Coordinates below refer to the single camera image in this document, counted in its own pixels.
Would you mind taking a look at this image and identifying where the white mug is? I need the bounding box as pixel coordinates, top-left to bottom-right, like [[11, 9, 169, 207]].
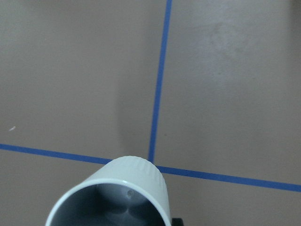
[[45, 156, 172, 226]]

